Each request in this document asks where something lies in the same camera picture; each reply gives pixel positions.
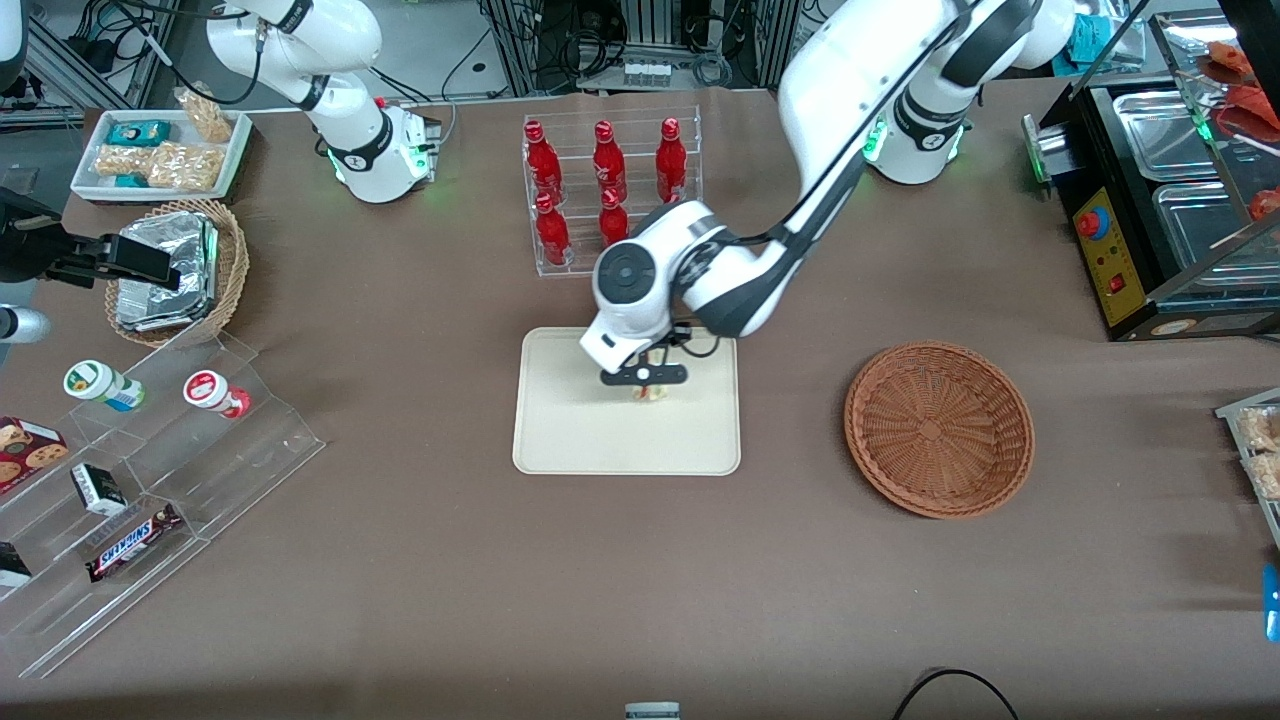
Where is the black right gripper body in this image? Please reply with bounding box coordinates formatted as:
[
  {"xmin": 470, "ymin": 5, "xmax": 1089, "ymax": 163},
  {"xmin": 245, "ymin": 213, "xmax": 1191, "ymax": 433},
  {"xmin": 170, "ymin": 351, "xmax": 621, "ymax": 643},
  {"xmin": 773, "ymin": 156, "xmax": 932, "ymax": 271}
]
[{"xmin": 0, "ymin": 188, "xmax": 103, "ymax": 287}]

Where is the beige rectangular serving tray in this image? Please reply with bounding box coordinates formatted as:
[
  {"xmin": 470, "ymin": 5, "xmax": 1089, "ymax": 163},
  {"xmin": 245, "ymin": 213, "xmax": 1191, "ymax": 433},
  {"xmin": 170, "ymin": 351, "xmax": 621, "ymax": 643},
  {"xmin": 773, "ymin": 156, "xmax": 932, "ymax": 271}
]
[{"xmin": 512, "ymin": 326, "xmax": 742, "ymax": 477}]

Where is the white rectangular snack tray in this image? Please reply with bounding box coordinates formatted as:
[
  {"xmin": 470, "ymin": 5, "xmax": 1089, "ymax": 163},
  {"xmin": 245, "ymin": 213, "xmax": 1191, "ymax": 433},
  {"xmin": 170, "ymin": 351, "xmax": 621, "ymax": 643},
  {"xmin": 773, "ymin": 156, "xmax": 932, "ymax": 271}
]
[{"xmin": 70, "ymin": 108, "xmax": 254, "ymax": 205}]

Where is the tan oval wicker basket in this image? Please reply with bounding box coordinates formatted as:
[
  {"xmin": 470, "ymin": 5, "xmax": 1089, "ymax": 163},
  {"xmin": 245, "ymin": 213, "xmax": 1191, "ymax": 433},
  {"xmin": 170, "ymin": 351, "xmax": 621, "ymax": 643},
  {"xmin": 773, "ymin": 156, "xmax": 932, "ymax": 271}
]
[{"xmin": 104, "ymin": 198, "xmax": 251, "ymax": 350}]

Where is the brown round wicker basket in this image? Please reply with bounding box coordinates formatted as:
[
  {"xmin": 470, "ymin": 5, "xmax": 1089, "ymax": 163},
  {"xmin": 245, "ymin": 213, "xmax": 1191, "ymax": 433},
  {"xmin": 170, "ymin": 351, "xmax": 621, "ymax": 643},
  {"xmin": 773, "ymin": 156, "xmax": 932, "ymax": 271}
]
[{"xmin": 843, "ymin": 341, "xmax": 1036, "ymax": 520}]

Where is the metal tray with snacks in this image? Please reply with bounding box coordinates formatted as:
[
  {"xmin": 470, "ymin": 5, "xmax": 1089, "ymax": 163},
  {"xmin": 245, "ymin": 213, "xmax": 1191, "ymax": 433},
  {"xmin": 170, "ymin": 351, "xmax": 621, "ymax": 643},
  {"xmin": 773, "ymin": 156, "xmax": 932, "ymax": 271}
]
[{"xmin": 1214, "ymin": 387, "xmax": 1280, "ymax": 552}]

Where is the foil wrapped food pack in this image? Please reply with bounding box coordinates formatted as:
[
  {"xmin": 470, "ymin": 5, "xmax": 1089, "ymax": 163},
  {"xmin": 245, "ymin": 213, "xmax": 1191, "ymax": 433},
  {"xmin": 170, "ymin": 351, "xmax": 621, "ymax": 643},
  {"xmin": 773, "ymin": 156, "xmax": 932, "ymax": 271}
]
[{"xmin": 115, "ymin": 211, "xmax": 220, "ymax": 334}]

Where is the clear acrylic bottle rack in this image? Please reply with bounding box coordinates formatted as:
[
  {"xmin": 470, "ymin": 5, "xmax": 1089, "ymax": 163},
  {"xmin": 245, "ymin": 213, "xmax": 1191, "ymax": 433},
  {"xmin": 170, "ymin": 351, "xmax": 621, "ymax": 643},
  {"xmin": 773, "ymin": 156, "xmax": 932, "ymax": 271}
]
[{"xmin": 522, "ymin": 105, "xmax": 705, "ymax": 279}]

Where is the small clear peanut bag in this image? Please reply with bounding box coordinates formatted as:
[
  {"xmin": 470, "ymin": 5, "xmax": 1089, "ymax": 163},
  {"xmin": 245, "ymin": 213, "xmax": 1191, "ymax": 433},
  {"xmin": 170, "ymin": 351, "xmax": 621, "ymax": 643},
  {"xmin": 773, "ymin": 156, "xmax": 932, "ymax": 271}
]
[{"xmin": 94, "ymin": 145, "xmax": 151, "ymax": 180}]

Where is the large clear peanut bag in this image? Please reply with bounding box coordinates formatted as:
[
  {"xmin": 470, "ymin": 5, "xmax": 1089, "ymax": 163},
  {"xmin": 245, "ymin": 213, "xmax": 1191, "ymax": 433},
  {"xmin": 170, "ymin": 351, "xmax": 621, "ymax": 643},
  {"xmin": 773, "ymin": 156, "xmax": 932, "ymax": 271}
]
[{"xmin": 147, "ymin": 141, "xmax": 224, "ymax": 192}]

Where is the green capped yogurt bottle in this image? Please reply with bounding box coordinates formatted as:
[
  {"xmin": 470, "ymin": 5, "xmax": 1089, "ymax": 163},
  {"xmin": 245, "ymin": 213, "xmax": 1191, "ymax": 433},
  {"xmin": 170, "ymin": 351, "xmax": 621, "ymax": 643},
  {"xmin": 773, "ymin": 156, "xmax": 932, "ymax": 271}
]
[{"xmin": 63, "ymin": 360, "xmax": 147, "ymax": 413}]

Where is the red cola bottle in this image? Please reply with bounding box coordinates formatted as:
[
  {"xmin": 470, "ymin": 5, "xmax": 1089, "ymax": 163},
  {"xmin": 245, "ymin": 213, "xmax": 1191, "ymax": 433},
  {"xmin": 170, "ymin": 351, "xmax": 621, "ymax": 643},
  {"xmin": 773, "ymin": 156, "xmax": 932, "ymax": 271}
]
[
  {"xmin": 525, "ymin": 120, "xmax": 565, "ymax": 207},
  {"xmin": 592, "ymin": 120, "xmax": 629, "ymax": 202},
  {"xmin": 655, "ymin": 118, "xmax": 690, "ymax": 204},
  {"xmin": 535, "ymin": 193, "xmax": 574, "ymax": 268},
  {"xmin": 598, "ymin": 188, "xmax": 632, "ymax": 250}
]

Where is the large teal snack packet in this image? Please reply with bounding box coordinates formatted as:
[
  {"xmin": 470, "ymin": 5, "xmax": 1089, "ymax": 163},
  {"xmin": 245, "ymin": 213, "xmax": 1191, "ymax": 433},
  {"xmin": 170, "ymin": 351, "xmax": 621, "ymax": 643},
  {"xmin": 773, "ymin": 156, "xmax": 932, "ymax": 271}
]
[{"xmin": 107, "ymin": 120, "xmax": 173, "ymax": 148}]

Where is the red capped yogurt bottle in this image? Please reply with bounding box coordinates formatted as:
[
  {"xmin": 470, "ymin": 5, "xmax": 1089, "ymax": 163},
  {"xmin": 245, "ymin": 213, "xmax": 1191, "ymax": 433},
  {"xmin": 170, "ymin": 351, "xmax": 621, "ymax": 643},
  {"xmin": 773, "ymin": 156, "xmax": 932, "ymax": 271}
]
[{"xmin": 183, "ymin": 369, "xmax": 252, "ymax": 420}]

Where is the clear bag of crackers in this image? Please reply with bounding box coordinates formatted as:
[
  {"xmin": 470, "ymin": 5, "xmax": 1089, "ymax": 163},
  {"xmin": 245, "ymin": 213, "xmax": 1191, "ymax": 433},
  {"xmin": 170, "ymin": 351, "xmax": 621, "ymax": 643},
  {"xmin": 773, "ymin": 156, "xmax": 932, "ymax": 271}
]
[{"xmin": 175, "ymin": 87, "xmax": 234, "ymax": 145}]

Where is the red cookie box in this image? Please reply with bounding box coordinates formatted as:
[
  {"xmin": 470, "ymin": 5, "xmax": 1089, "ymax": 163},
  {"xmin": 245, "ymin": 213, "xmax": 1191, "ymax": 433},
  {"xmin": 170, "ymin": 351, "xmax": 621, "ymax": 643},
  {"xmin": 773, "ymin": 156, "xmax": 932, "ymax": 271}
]
[{"xmin": 0, "ymin": 416, "xmax": 70, "ymax": 497}]

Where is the small black white carton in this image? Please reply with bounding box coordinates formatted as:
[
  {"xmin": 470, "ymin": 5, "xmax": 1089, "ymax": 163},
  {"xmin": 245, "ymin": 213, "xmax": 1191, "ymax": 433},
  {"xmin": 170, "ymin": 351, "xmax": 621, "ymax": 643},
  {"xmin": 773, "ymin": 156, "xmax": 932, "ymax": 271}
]
[{"xmin": 70, "ymin": 462, "xmax": 129, "ymax": 518}]

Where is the clear acrylic stepped stand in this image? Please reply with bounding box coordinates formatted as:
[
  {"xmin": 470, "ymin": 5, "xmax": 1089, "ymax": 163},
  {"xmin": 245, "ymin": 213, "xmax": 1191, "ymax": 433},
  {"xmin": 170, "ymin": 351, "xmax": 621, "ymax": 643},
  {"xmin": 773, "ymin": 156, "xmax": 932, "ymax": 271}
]
[{"xmin": 0, "ymin": 330, "xmax": 327, "ymax": 681}]

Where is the snickers chocolate bar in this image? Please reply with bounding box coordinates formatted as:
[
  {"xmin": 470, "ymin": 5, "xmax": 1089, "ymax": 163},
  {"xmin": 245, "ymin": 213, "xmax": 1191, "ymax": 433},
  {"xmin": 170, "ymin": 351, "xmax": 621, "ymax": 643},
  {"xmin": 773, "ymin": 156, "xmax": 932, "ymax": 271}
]
[{"xmin": 85, "ymin": 502, "xmax": 185, "ymax": 584}]

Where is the black food warmer cabinet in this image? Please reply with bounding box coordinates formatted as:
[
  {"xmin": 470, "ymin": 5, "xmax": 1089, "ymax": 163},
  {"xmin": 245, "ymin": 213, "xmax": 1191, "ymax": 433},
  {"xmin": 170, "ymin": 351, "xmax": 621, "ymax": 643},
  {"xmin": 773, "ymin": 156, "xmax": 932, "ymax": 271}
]
[{"xmin": 1020, "ymin": 8, "xmax": 1280, "ymax": 344}]

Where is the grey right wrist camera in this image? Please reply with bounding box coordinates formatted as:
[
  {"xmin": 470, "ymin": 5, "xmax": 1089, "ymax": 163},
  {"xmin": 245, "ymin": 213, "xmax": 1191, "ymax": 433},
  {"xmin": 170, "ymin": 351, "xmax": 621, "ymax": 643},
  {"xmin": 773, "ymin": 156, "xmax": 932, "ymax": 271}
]
[{"xmin": 0, "ymin": 305, "xmax": 51, "ymax": 346}]

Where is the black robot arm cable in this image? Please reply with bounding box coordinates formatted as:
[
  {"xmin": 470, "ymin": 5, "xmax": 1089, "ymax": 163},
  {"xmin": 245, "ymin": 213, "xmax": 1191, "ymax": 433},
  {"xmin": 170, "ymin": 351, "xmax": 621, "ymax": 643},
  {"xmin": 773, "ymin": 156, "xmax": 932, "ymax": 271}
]
[{"xmin": 728, "ymin": 0, "xmax": 976, "ymax": 247}]

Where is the black looped cable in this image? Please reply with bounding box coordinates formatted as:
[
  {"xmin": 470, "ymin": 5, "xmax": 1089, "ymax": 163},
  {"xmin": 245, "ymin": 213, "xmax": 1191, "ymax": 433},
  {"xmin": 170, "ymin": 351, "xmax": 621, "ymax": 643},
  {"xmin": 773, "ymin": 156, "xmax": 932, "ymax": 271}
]
[{"xmin": 891, "ymin": 667, "xmax": 1020, "ymax": 720}]

